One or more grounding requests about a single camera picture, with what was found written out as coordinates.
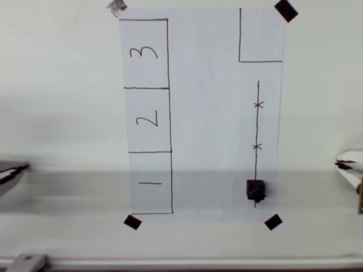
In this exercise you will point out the black cube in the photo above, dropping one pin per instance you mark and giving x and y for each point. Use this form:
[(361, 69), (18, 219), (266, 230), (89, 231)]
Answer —
[(255, 190)]

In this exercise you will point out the black block at bottom edge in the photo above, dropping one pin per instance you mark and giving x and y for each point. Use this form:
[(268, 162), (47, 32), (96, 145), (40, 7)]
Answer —
[(273, 221)]

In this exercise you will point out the white paper sheet with markings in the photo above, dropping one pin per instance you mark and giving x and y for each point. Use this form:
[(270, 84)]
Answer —
[(204, 127)]

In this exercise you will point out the large black tape piece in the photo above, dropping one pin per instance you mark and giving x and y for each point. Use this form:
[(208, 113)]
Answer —
[(286, 10)]

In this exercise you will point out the small black tape piece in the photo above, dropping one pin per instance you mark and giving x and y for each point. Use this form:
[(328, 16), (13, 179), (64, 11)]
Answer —
[(132, 222)]

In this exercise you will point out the grey tape piece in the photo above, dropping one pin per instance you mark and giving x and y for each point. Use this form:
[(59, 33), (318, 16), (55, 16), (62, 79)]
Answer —
[(116, 7)]

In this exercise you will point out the dark grey flat device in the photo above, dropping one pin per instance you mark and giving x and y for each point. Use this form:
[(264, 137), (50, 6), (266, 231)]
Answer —
[(8, 167)]

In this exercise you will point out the grey metal bracket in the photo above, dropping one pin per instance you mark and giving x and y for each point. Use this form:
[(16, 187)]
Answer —
[(27, 262)]

